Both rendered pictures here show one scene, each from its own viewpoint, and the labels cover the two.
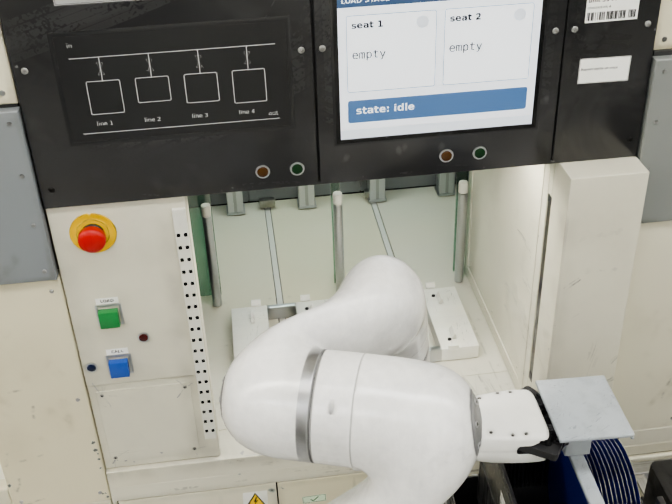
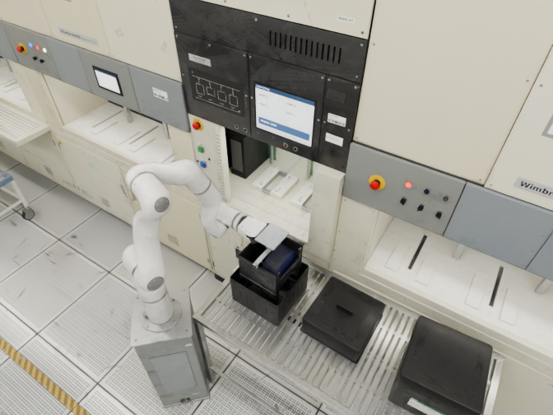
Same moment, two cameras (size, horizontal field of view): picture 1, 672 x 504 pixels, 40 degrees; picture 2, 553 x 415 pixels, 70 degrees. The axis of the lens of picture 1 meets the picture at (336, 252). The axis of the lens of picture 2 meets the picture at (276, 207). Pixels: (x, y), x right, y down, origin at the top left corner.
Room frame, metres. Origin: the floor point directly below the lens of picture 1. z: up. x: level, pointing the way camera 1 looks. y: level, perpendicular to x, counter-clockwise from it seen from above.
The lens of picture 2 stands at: (0.06, -1.04, 2.45)
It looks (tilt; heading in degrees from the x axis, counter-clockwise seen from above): 44 degrees down; 39
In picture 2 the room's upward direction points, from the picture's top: 1 degrees clockwise
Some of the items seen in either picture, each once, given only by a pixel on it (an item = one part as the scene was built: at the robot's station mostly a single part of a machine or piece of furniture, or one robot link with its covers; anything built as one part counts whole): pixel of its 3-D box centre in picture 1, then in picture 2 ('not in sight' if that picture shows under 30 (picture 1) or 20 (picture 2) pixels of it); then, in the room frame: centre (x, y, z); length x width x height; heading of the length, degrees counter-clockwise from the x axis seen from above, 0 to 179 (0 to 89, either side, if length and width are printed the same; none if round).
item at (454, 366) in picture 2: not in sight; (438, 374); (1.00, -1.13, 0.89); 0.29 x 0.29 x 0.25; 10
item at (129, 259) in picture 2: not in sight; (144, 271); (0.51, 0.04, 1.07); 0.19 x 0.12 x 0.24; 78
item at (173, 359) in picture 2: not in sight; (174, 351); (0.51, 0.01, 0.38); 0.28 x 0.28 x 0.76; 51
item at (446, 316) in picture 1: (416, 323); (314, 198); (1.52, -0.16, 0.89); 0.22 x 0.21 x 0.04; 6
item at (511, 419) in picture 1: (500, 425); (251, 227); (0.92, -0.21, 1.17); 0.11 x 0.10 x 0.07; 94
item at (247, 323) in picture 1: (285, 336); (275, 181); (1.49, 0.11, 0.89); 0.22 x 0.21 x 0.04; 6
